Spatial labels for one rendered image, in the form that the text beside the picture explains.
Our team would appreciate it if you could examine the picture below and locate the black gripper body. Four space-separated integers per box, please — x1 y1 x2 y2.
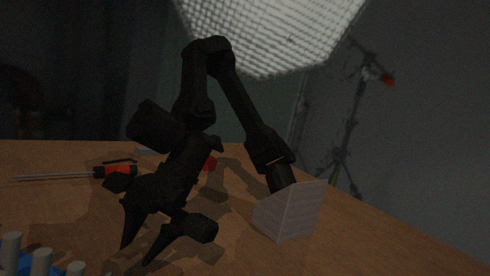
101 157 219 244

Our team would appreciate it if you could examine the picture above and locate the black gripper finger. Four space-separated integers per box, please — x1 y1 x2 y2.
142 224 185 267
119 199 148 251

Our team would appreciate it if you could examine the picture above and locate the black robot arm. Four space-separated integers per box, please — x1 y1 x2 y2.
126 35 297 214

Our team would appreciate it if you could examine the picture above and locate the red-handled screwdriver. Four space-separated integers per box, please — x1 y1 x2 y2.
12 165 138 179

